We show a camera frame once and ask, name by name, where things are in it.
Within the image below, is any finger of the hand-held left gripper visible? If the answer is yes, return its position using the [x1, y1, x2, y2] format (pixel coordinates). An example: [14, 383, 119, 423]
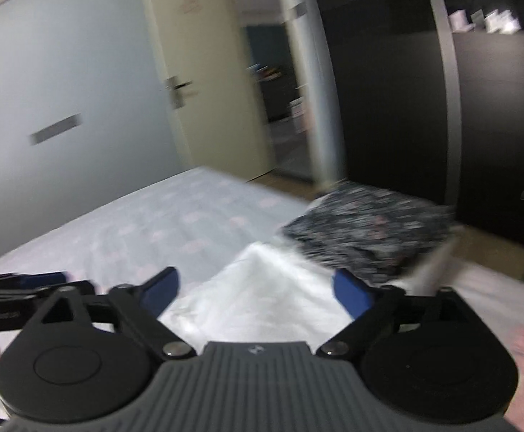
[0, 281, 97, 302]
[0, 272, 68, 289]

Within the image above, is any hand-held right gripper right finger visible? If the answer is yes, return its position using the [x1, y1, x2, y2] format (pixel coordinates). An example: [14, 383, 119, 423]
[317, 269, 488, 361]

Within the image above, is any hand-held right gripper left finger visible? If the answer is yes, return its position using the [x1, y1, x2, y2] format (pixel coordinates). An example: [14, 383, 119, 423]
[23, 266, 197, 361]

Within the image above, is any white long-sleeved shirt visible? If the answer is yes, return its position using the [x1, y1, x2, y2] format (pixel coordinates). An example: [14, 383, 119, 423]
[156, 240, 359, 343]

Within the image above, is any bed with pink-dotted sheet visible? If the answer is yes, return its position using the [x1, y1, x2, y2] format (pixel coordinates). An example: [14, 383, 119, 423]
[0, 166, 524, 432]

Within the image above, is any dark floral cloth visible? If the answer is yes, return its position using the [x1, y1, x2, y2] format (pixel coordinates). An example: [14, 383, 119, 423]
[282, 179, 457, 285]

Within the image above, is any dark wardrobe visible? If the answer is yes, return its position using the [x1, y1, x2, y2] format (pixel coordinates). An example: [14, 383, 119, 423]
[307, 0, 524, 248]

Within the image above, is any cream room door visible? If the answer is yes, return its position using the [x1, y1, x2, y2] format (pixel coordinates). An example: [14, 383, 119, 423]
[138, 0, 276, 183]

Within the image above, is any small white box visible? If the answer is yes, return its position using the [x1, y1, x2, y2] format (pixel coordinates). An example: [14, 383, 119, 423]
[448, 9, 474, 32]
[482, 9, 523, 34]

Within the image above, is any grey wall outlet strip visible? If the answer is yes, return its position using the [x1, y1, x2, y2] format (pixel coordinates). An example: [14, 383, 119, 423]
[29, 114, 83, 145]

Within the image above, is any white door frame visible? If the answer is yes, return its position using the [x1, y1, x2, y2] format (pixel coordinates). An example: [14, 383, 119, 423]
[273, 0, 348, 190]

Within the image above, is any metal door handle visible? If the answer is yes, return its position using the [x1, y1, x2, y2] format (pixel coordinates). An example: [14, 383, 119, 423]
[163, 76, 197, 109]

